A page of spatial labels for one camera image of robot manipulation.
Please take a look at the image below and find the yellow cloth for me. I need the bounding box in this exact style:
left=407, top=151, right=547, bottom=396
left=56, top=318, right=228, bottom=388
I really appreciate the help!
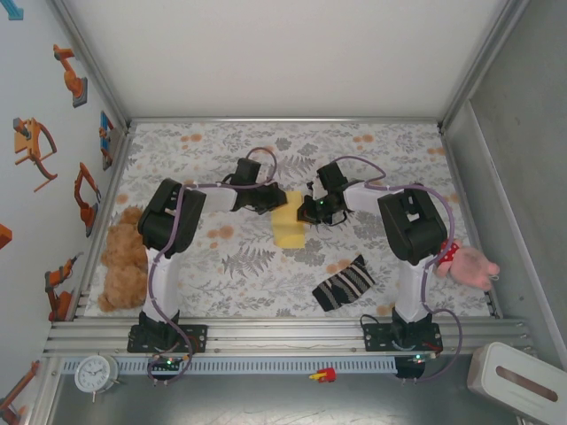
left=271, top=190, right=307, bottom=250

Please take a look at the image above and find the floral patterned tablecloth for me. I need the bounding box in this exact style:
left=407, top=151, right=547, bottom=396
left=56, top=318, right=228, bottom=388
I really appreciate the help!
left=83, top=121, right=497, bottom=319

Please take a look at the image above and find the thin aluminium crossbar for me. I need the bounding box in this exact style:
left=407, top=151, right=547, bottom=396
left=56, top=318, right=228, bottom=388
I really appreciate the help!
left=129, top=116, right=443, bottom=126

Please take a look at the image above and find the black white striped sock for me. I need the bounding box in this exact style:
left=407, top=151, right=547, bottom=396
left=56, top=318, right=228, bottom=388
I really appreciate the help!
left=311, top=254, right=377, bottom=313

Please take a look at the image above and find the brown teddy bear plush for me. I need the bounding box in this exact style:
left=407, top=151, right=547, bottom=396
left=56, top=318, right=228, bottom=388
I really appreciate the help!
left=97, top=205, right=150, bottom=313

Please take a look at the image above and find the pink plush toy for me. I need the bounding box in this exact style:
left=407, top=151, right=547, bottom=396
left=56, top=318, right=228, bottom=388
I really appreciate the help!
left=433, top=238, right=501, bottom=292

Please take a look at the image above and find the white alarm clock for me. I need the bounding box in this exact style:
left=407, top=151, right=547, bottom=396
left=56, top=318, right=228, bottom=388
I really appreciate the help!
left=74, top=355, right=120, bottom=404

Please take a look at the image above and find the white tissue box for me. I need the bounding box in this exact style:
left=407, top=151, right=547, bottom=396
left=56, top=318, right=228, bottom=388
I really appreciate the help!
left=466, top=342, right=567, bottom=417

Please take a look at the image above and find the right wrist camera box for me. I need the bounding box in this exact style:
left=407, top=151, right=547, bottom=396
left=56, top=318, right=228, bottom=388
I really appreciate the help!
left=308, top=175, right=328, bottom=201

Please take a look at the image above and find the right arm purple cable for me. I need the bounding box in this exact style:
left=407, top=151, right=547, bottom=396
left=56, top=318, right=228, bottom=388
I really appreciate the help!
left=330, top=155, right=465, bottom=383

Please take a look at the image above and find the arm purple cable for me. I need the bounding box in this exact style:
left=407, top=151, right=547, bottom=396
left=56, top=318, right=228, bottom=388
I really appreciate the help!
left=147, top=147, right=279, bottom=386
left=330, top=155, right=465, bottom=383

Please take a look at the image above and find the thin black cable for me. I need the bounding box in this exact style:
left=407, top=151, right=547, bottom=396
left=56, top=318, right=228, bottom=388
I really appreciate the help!
left=361, top=312, right=395, bottom=331

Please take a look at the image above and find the wide aluminium extrusion rail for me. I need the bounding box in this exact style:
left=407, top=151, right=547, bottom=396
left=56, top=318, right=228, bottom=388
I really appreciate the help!
left=42, top=316, right=540, bottom=358

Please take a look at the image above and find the aluminium side rail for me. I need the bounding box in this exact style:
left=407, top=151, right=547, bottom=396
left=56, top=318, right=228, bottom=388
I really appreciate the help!
left=73, top=126, right=133, bottom=320
left=440, top=126, right=505, bottom=320

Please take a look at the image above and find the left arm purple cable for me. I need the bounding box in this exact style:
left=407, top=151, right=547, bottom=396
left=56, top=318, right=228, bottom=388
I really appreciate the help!
left=147, top=147, right=279, bottom=386

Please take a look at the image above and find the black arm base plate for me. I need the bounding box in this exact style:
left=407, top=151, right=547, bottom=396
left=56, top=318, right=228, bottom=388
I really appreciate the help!
left=127, top=324, right=209, bottom=354
left=362, top=322, right=444, bottom=355

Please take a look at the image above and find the slotted grey cable duct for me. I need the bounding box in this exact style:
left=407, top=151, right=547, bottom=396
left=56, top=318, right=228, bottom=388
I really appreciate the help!
left=59, top=357, right=398, bottom=374

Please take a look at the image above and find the blue orange machine wall sticker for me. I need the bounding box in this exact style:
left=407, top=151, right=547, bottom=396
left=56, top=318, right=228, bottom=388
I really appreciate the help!
left=97, top=110, right=123, bottom=172

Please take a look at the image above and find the aluminium frame post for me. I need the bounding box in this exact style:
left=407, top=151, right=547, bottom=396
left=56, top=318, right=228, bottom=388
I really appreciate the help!
left=47, top=0, right=133, bottom=130
left=437, top=0, right=532, bottom=130

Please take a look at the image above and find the orange curved frame wall sticker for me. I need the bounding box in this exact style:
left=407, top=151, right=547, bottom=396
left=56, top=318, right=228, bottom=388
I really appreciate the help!
left=12, top=117, right=59, bottom=194

